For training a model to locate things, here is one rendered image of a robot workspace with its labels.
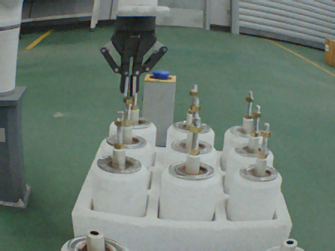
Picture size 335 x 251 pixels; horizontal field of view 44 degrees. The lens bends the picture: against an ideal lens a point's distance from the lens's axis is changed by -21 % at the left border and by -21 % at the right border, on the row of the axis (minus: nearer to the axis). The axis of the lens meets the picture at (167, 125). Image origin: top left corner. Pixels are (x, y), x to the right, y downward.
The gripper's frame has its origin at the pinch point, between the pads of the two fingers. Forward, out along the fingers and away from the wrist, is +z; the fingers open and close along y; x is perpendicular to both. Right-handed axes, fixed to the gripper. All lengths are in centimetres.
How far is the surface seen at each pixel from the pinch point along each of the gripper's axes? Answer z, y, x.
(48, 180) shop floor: 36, 16, -37
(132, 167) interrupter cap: 10.1, 1.5, 13.4
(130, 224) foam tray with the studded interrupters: 17.9, 3.2, 19.7
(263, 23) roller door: 17, -266, -470
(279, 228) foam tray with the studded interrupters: 18.3, -21.6, 27.3
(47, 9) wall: 8, 24, -520
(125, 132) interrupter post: 8.4, 0.4, 1.3
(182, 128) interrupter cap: 10.4, -12.7, -7.0
